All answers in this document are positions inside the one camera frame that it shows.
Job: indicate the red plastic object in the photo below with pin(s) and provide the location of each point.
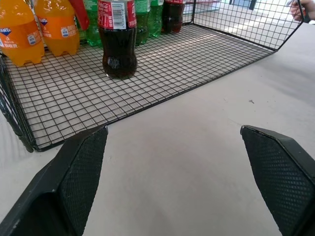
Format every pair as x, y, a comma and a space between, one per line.
80, 12

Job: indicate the cola bottle with red label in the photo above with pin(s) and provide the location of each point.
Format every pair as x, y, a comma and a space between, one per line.
173, 17
119, 44

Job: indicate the bystander bare hand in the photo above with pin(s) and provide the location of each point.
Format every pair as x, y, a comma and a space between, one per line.
301, 11

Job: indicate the green Sprite soda bottle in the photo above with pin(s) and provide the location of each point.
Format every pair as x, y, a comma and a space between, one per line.
92, 32
155, 19
142, 22

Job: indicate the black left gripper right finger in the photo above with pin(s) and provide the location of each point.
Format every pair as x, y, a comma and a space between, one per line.
283, 177

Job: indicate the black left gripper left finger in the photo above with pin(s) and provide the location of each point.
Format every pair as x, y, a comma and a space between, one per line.
61, 186

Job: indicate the orange Fanta soda bottle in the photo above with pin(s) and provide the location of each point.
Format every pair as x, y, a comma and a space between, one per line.
59, 27
19, 37

